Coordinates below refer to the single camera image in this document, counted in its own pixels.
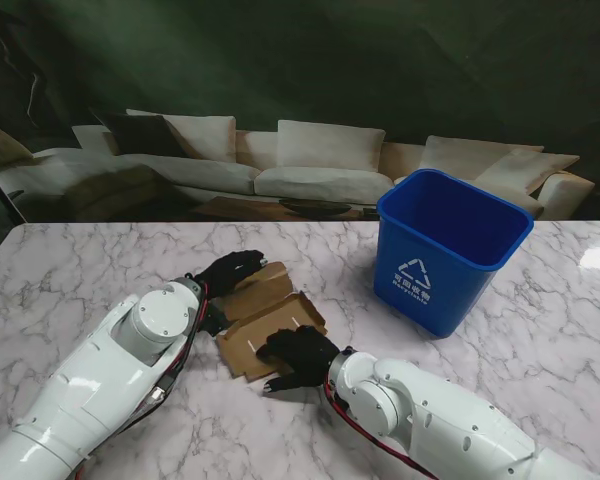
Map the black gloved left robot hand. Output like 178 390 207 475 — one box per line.
195 249 269 301

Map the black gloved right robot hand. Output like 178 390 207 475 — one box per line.
253 324 342 397

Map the brown cardboard box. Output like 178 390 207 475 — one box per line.
207 260 328 384

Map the blue plastic recycling bin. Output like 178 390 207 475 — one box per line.
372 168 535 339

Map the printed sofa backdrop banner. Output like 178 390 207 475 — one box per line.
0 0 600 224

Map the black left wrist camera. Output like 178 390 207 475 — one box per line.
199 299 230 337

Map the left arm red black cable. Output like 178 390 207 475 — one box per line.
74 282 211 480

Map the arm red black cable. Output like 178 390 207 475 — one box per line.
323 382 439 480
74 282 211 480

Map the right arm red black cable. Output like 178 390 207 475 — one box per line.
323 382 439 480

